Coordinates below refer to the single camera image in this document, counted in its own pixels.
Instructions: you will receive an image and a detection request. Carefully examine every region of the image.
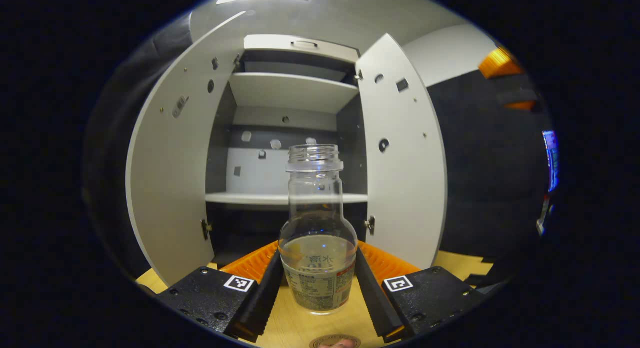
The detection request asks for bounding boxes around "black backdrop cloth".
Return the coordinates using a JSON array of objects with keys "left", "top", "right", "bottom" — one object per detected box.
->
[{"left": 82, "top": 13, "right": 553, "bottom": 289}]

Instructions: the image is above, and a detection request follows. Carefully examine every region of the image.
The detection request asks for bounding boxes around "clear glass bottle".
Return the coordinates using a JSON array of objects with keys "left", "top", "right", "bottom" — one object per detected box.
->
[{"left": 278, "top": 144, "right": 359, "bottom": 315}]

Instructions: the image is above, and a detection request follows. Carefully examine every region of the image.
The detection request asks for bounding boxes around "blue lit screen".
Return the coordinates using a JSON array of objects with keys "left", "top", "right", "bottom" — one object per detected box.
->
[{"left": 542, "top": 130, "right": 560, "bottom": 193}]

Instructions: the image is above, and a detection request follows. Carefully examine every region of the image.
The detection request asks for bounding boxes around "white cabinet shelf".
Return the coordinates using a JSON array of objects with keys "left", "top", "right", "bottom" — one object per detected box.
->
[{"left": 228, "top": 72, "right": 360, "bottom": 114}]

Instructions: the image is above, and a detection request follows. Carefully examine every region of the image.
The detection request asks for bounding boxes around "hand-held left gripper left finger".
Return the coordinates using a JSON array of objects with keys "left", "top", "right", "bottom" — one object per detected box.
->
[{"left": 157, "top": 241, "right": 286, "bottom": 343}]

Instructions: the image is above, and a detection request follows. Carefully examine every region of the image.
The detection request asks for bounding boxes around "grey cabinet drawer black handle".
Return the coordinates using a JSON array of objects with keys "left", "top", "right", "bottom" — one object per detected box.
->
[{"left": 243, "top": 34, "right": 361, "bottom": 64}]

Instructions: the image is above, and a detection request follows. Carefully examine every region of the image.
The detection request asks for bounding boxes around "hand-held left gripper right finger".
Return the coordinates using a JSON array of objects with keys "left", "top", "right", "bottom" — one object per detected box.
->
[{"left": 354, "top": 241, "right": 488, "bottom": 344}]

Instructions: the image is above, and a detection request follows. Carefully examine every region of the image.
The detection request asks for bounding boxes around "grey cabinet door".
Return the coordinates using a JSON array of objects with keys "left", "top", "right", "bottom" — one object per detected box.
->
[
  {"left": 125, "top": 11, "right": 248, "bottom": 287},
  {"left": 354, "top": 33, "right": 448, "bottom": 270}
]

